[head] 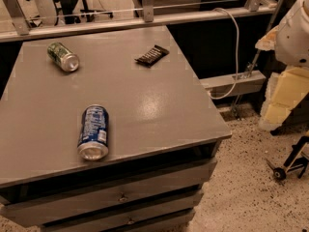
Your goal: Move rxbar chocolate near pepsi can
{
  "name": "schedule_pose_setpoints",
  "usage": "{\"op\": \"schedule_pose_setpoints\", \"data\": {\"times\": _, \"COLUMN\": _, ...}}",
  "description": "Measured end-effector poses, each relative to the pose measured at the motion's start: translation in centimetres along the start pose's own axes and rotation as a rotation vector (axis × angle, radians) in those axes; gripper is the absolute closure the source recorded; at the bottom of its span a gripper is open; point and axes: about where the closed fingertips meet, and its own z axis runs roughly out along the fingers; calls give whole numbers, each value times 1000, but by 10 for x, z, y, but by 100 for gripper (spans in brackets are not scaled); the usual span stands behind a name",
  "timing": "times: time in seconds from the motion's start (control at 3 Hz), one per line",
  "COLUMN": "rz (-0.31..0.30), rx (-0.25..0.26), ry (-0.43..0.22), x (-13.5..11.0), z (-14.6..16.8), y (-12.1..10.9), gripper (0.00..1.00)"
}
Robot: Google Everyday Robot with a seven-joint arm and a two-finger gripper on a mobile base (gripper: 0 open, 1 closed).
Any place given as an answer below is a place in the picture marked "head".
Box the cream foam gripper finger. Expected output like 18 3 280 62
255 26 278 51
259 66 309 131

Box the black rxbar chocolate bar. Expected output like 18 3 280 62
136 44 169 68

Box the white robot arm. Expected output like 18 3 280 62
255 0 309 131

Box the blue pepsi can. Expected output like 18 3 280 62
77 104 109 160

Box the green soda can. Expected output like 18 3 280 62
47 42 79 73

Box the black wheeled cart base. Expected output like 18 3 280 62
267 135 309 181

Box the grey drawer cabinet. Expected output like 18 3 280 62
0 27 231 232

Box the black office chair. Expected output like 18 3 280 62
26 0 113 25

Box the white cable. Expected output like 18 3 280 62
208 7 240 101

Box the metal railing frame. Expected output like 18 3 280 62
0 0 283 43

